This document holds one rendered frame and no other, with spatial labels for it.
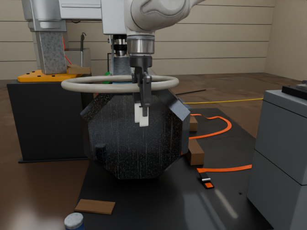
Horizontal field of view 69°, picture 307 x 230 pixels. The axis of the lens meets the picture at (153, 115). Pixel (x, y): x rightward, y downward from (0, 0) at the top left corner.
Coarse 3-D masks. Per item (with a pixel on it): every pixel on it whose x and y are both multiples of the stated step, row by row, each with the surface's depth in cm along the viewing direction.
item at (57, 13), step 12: (24, 0) 181; (36, 0) 178; (48, 0) 181; (60, 0) 188; (72, 0) 189; (84, 0) 190; (96, 0) 191; (24, 12) 186; (36, 12) 181; (48, 12) 183; (60, 12) 190; (72, 12) 192; (84, 12) 193; (96, 12) 194
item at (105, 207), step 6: (78, 204) 151; (84, 204) 151; (90, 204) 151; (96, 204) 151; (102, 204) 151; (108, 204) 151; (114, 204) 151; (78, 210) 147; (84, 210) 146; (90, 210) 146; (96, 210) 146; (102, 210) 146; (108, 210) 146
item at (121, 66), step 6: (108, 42) 169; (114, 42) 170; (114, 60) 141; (120, 60) 142; (126, 60) 142; (114, 66) 133; (120, 66) 134; (126, 66) 134; (114, 72) 126; (120, 72) 127; (126, 72) 127; (132, 72) 117
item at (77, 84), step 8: (64, 80) 89; (72, 80) 97; (80, 80) 103; (88, 80) 108; (96, 80) 111; (104, 80) 114; (112, 80) 116; (120, 80) 118; (128, 80) 118; (152, 80) 113; (160, 80) 109; (168, 80) 103; (176, 80) 88; (64, 88) 81; (72, 88) 77; (80, 88) 75; (88, 88) 74; (96, 88) 73; (104, 88) 72; (112, 88) 72; (120, 88) 72; (128, 88) 73; (136, 88) 74; (152, 88) 76; (160, 88) 78; (168, 88) 82
